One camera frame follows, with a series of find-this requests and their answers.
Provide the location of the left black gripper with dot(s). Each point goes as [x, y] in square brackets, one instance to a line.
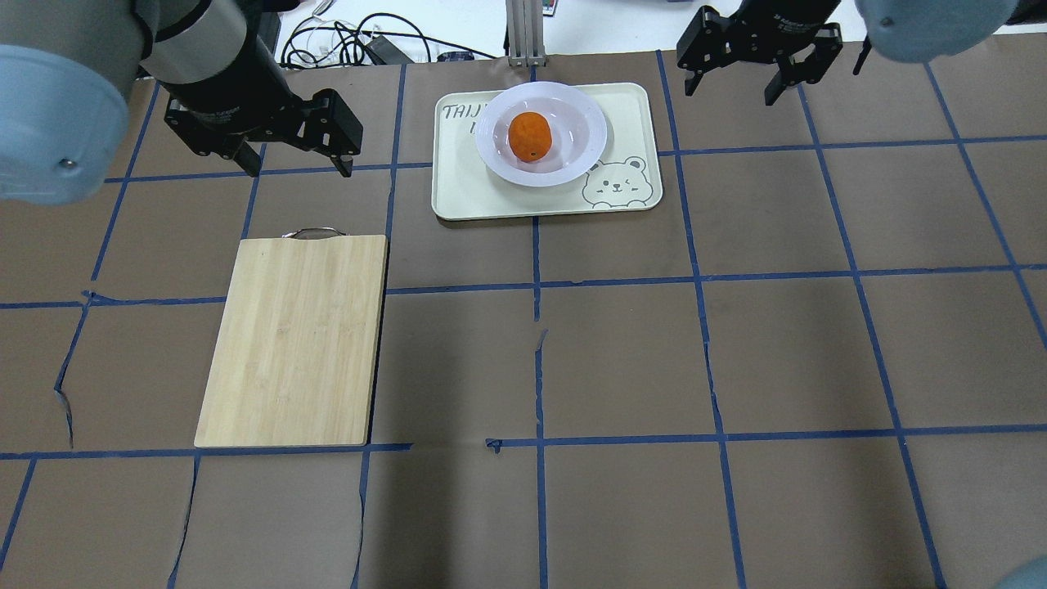
[231, 100]

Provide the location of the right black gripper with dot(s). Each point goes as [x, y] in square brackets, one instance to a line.
[784, 18]

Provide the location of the white round plate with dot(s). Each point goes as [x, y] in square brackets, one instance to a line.
[579, 131]

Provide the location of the orange fruit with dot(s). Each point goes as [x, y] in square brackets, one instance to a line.
[530, 136]

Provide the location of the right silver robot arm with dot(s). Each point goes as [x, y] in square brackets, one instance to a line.
[918, 31]

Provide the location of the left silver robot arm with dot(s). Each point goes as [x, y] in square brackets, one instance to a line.
[68, 67]

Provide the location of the cream bear tray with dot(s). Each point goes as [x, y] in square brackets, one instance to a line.
[603, 158]

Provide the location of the bamboo cutting board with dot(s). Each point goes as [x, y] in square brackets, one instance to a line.
[294, 364]

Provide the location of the aluminium frame post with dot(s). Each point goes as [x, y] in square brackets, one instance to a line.
[525, 33]

